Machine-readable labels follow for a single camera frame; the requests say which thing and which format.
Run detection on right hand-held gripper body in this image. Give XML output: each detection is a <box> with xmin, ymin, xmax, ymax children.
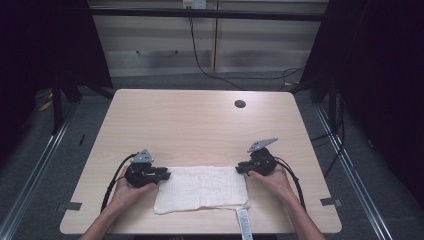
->
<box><xmin>247</xmin><ymin>137</ymin><xmax>279</xmax><ymax>177</ymax></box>

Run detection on light wooden cabinet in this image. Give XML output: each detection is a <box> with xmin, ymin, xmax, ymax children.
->
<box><xmin>88</xmin><ymin>0</ymin><xmax>329</xmax><ymax>78</ymax></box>

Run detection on white cloth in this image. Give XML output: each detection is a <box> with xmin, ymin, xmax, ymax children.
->
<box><xmin>153</xmin><ymin>165</ymin><xmax>254</xmax><ymax>240</ymax></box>

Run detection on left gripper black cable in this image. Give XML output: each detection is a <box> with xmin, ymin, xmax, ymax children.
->
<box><xmin>100</xmin><ymin>153</ymin><xmax>138</xmax><ymax>213</ymax></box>

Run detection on person's right hand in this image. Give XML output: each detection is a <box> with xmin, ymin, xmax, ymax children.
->
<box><xmin>249</xmin><ymin>165</ymin><xmax>294</xmax><ymax>204</ymax></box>

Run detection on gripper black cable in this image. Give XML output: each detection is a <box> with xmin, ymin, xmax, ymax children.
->
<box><xmin>273</xmin><ymin>156</ymin><xmax>307</xmax><ymax>212</ymax></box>
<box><xmin>100</xmin><ymin>153</ymin><xmax>138</xmax><ymax>213</ymax></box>

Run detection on metal floor rail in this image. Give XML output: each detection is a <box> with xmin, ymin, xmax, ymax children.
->
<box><xmin>314</xmin><ymin>104</ymin><xmax>395</xmax><ymax>240</ymax></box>
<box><xmin>0</xmin><ymin>103</ymin><xmax>80</xmax><ymax>240</ymax></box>

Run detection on long black power cable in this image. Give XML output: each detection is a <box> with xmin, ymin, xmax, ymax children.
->
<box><xmin>188</xmin><ymin>16</ymin><xmax>305</xmax><ymax>92</ymax></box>

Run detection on grey tape piece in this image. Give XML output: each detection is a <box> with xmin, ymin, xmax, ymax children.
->
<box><xmin>64</xmin><ymin>201</ymin><xmax>83</xmax><ymax>212</ymax></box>
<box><xmin>320</xmin><ymin>197</ymin><xmax>343</xmax><ymax>208</ymax></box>

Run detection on yellow floor item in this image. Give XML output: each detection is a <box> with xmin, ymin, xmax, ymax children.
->
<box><xmin>38</xmin><ymin>99</ymin><xmax>54</xmax><ymax>112</ymax></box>

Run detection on black horizontal frame bar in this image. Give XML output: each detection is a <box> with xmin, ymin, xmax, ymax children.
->
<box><xmin>89</xmin><ymin>7</ymin><xmax>329</xmax><ymax>22</ymax></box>

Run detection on black stand post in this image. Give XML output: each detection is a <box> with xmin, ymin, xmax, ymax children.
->
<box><xmin>50</xmin><ymin>74</ymin><xmax>65</xmax><ymax>135</ymax></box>

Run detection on black floor cables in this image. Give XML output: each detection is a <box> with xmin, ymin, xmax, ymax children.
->
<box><xmin>310</xmin><ymin>94</ymin><xmax>346</xmax><ymax>178</ymax></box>

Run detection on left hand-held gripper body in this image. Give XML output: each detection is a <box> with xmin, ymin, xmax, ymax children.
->
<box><xmin>124</xmin><ymin>149</ymin><xmax>159</xmax><ymax>188</ymax></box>

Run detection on black curtain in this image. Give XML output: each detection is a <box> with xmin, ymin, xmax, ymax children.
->
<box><xmin>0</xmin><ymin>0</ymin><xmax>113</xmax><ymax>161</ymax></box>
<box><xmin>299</xmin><ymin>0</ymin><xmax>424</xmax><ymax>209</ymax></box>

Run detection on person's left hand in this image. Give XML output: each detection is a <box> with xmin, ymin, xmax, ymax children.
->
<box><xmin>111</xmin><ymin>165</ymin><xmax>159</xmax><ymax>209</ymax></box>

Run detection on white wall power outlet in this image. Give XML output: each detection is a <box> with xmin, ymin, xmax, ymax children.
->
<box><xmin>182</xmin><ymin>0</ymin><xmax>207</xmax><ymax>10</ymax></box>

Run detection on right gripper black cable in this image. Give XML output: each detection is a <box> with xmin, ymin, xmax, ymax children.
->
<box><xmin>273</xmin><ymin>156</ymin><xmax>307</xmax><ymax>212</ymax></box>

